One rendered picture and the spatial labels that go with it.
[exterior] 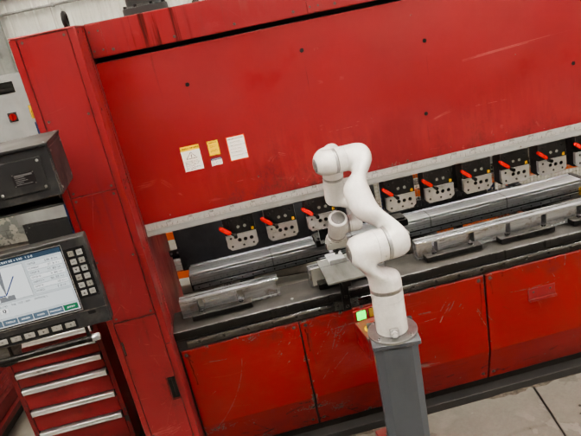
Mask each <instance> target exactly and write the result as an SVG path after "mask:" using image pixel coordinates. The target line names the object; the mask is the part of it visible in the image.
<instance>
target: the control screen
mask: <svg viewBox="0 0 581 436"><path fill-rule="evenodd" d="M7 308H8V309H9V311H10V313H8V314H4V315H1V313H0V330H1V329H3V328H7V327H10V326H14V325H18V324H23V323H27V322H30V321H34V320H37V319H40V318H44V317H50V316H53V315H57V314H60V313H63V312H67V311H73V310H76V309H79V308H81V307H80V303H79V300H78V298H77V296H76V293H75V290H74V288H73V284H72V281H71V279H70V276H69V274H68V271H67V267H66V265H65V262H64V259H63V257H62V255H61V250H60V248H59V247H55V248H50V249H47V250H43V251H40V252H36V253H30V254H26V255H23V256H19V257H15V258H12V259H8V260H2V261H0V310H3V309H7Z"/></svg>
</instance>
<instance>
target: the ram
mask: <svg viewBox="0 0 581 436"><path fill-rule="evenodd" d="M96 67H97V69H98V73H99V77H100V80H101V84H102V87H103V89H104V93H105V97H106V101H107V104H108V106H109V110H110V113H111V115H112V121H113V124H114V126H115V130H116V133H117V135H118V141H119V143H120V147H121V150H122V152H123V156H124V160H125V164H126V167H127V170H128V173H129V176H130V179H131V184H132V187H133V189H134V193H135V196H136V198H137V204H138V207H139V210H140V213H141V216H142V219H143V222H144V225H148V224H151V223H155V222H159V221H166V220H169V219H173V218H177V217H181V216H184V215H192V214H195V213H199V212H202V211H207V210H210V209H214V208H221V207H225V206H228V205H233V204H236V203H240V202H247V201H251V200H254V199H258V198H262V197H266V196H272V195H276V194H280V193H284V192H287V191H292V190H295V189H301V188H306V187H309V186H313V185H317V184H321V183H323V182H322V176H320V175H318V174H317V173H316V172H315V170H314V169H313V164H312V160H313V156H314V155H315V153H316V152H317V151H318V150H320V149H321V148H323V147H324V146H325V145H327V144H336V145H338V146H342V145H345V144H353V143H362V144H364V145H366V146H367V147H368V149H369V150H370V151H371V154H372V162H371V165H370V167H369V170H368V172H372V171H376V170H383V169H386V168H391V167H394V166H398V165H402V164H408V163H412V162H417V161H420V160H424V159H427V158H432V157H438V156H442V155H446V154H450V153H453V152H457V151H464V150H467V149H471V148H476V147H479V146H483V145H487V144H493V143H497V142H501V141H505V140H509V139H512V138H519V137H523V136H526V135H531V134H534V133H538V132H542V131H549V130H552V129H556V128H560V127H564V126H568V125H575V124H578V123H581V0H397V1H392V2H388V3H381V4H376V5H372V6H367V7H363V8H359V9H355V10H347V11H343V12H339V13H334V14H330V15H326V16H319V17H314V18H310V19H305V20H302V21H297V22H289V23H285V24H281V25H277V26H272V27H268V28H263V29H256V30H252V31H247V32H244V33H239V34H235V35H227V36H223V37H219V38H214V39H210V40H206V41H202V42H194V43H190V44H185V45H181V46H177V47H173V48H166V49H161V50H157V51H152V52H148V53H144V54H136V55H132V56H127V57H124V58H119V59H115V60H110V61H103V62H99V63H97V64H96ZM243 133H244V136H245V140H246V147H247V151H248V155H249V157H248V158H243V159H240V160H236V161H232V162H231V159H230V156H229V151H228V148H227V141H226V138H227V137H231V136H235V135H240V134H243ZM578 135H581V129H579V130H576V131H569V132H565V133H561V134H558V135H554V136H550V137H546V138H540V139H535V140H532V141H528V142H525V143H520V144H514V145H510V146H506V147H502V148H499V149H495V150H491V151H484V152H481V153H476V154H473V155H469V156H466V157H459V158H455V159H451V160H448V161H443V162H440V163H434V164H429V165H426V166H422V167H418V168H414V169H410V170H404V171H400V172H396V173H392V174H389V175H384V176H378V177H375V178H370V179H367V184H368V185H370V184H374V183H380V182H384V181H388V180H392V179H395V178H399V177H403V176H409V175H413V174H418V173H421V172H425V171H428V170H435V169H439V168H443V167H446V166H451V165H454V164H460V163H465V162H468V161H472V160H476V159H479V158H484V157H490V156H493V155H498V154H502V153H505V152H509V151H516V150H519V149H523V148H527V147H531V146H535V145H538V144H544V143H549V142H552V141H556V140H560V139H564V138H570V137H574V136H578ZM216 139H217V140H218V144H219V148H220V154H218V155H214V156H209V152H208V146H207V142H208V141H212V140H216ZM193 144H198V145H199V149H200V152H201V158H202V162H203V165H204V168H203V169H199V170H192V171H189V172H186V170H185V167H184V164H183V161H182V154H181V152H180V148H182V147H185V146H190V145H193ZM216 157H221V158H222V162H223V164H218V165H215V166H212V163H211V159H212V158H216ZM368 172H367V173H368ZM318 196H324V189H323V190H319V191H316V192H312V193H308V194H304V195H300V196H293V197H290V198H286V199H283V200H278V201H275V202H268V203H264V204H260V205H257V206H253V207H249V208H243V209H239V210H234V211H231V212H227V213H224V214H219V215H213V216H209V217H206V218H201V219H198V220H194V221H187V222H184V223H180V224H176V225H172V226H168V227H165V228H158V229H154V230H150V231H147V232H146V233H147V236H148V237H151V236H154V235H159V234H165V233H168V232H172V231H176V230H180V229H184V228H191V227H194V226H198V225H201V224H205V223H209V222H213V221H219V220H224V219H227V218H231V217H234V216H238V215H245V214H249V213H252V212H257V211H260V210H264V209H268V208H275V207H278V206H282V205H285V204H290V203H293V202H300V201H304V200H308V199H311V198H315V197H318Z"/></svg>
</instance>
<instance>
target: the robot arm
mask: <svg viewBox="0 0 581 436"><path fill-rule="evenodd" d="M371 162H372V154H371V151H370V150H369V149H368V147H367V146H366V145H364V144H362V143H353V144H345V145H342V146H338V145H336V144H327V145H325V146H324V147H323V148H321V149H320V150H318V151H317V152H316V153H315V155H314V156H313V160H312V164H313V169H314V170H315V172H316V173H317V174H318V175H320V176H322V182H323V189H324V197H325V202H326V203H327V204H328V205H329V206H333V207H342V208H348V209H350V210H351V215H346V214H345V213H343V212H342V211H338V210H337V211H334V212H332V213H331V214H330V215H329V225H328V234H327V236H326V239H325V244H327V245H326V247H325V248H326V250H333V253H335V254H338V252H339V251H340V249H341V247H346V249H345V250H346V255H347V257H348V259H349V261H350V262H351V263H352V264H353V265H354V266H355V267H357V268H358V269H359V270H361V271H362V272H363V273H364V274H365V275H366V277H367V280H368V284H369V288H370V293H371V299H372V304H373V314H374V320H375V321H374V322H373V323H372V324H370V326H369V327H368V329H367V334H368V337H369V338H370V340H372V341H373V342H374V343H377V344H380V345H387V346H393V345H399V344H402V343H407V342H409V341H410V340H412V339H413V338H414V337H415V336H416V335H417V333H418V326H417V324H416V323H415V322H414V321H413V320H412V319H410V318H408V317H406V311H405V300H404V293H403V286H402V280H401V276H400V273H399V271H398V270H396V269H394V268H391V267H386V266H377V264H378V263H380V262H383V261H386V260H391V259H395V258H398V257H400V256H402V255H404V254H406V253H407V252H408V251H409V249H410V247H411V239H410V236H409V234H408V232H407V231H406V229H405V228H404V227H403V226H402V225H401V224H400V223H399V222H398V221H396V220H395V219H394V218H392V217H391V216H390V215H389V214H388V213H386V212H385V211H384V210H383V209H382V208H381V207H380V206H379V205H378V203H377V202H376V201H375V199H374V196H373V194H372V192H371V189H370V188H369V186H368V184H367V172H368V170H369V167H370V165H371ZM348 170H349V171H351V172H352V174H351V175H350V177H349V178H348V180H347V181H346V182H345V184H344V180H343V172H344V171H348ZM363 222H366V223H368V224H371V225H373V226H375V227H376V229H373V230H370V231H366V232H364V233H361V234H357V235H355V236H353V237H351V238H350V239H349V240H347V235H346V233H348V232H353V231H357V230H360V229H361V228H362V223H363Z"/></svg>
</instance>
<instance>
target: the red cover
mask: <svg viewBox="0 0 581 436"><path fill-rule="evenodd" d="M372 1H376V0H202V1H198V2H193V3H185V4H181V5H176V6H173V7H168V8H164V9H159V10H152V11H147V12H143V13H138V14H134V15H129V16H121V17H117V18H112V19H109V20H104V21H100V22H92V23H88V24H84V29H85V31H86V37H87V40H88V42H89V46H90V49H91V51H92V54H93V59H98V58H102V57H106V56H111V55H118V54H122V53H127V52H131V51H135V50H139V49H144V48H152V47H155V46H160V45H164V44H169V43H173V42H180V41H185V40H189V39H194V38H197V37H202V36H206V35H214V34H218V33H222V32H227V31H231V30H236V29H243V28H247V27H251V26H256V25H260V24H264V23H269V22H276V21H280V20H284V19H289V18H293V17H298V16H305V15H309V14H314V13H318V12H322V11H326V10H334V9H339V8H342V7H347V6H351V5H356V4H360V3H367V2H372Z"/></svg>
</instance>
